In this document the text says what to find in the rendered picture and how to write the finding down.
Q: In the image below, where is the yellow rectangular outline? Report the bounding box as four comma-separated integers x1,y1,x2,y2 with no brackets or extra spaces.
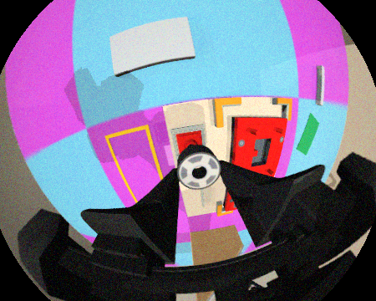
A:
105,125,164,203

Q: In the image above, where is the green flat rectangular strip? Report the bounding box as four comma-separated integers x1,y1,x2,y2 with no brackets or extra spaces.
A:
296,111,319,156

